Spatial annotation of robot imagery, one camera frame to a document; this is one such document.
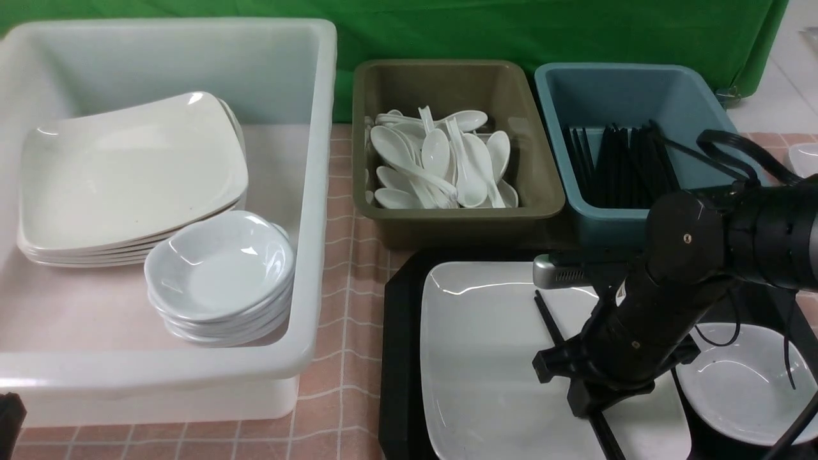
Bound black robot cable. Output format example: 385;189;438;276
652;128;818;460

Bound pile of white soup spoons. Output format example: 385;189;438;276
363;107;520;210

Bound large white plastic tub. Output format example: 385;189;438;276
2;17;337;428

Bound small white bowl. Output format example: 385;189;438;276
677;323;816;447

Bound green cloth backdrop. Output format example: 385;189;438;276
1;1;788;123

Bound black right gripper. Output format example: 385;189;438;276
532;300;700;418

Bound white square rice plate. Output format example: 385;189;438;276
419;261;692;459

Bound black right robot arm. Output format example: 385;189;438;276
532;178;816;418

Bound stack of white square plates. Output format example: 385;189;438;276
17;91;249;267

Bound olive plastic spoon bin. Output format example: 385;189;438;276
351;60;565;250

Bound black chopstick pair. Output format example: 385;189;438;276
534;290;625;459

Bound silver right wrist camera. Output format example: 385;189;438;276
533;250;640;290

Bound stack of small white bowls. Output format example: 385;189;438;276
144;211;295;348

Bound blue plastic chopstick bin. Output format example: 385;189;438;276
534;62;737;248

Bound white plates at right edge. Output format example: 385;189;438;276
783;142;818;178

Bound black object bottom left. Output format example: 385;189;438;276
0;392;28;460

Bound bundle of black chopsticks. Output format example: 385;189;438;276
562;121;681;209

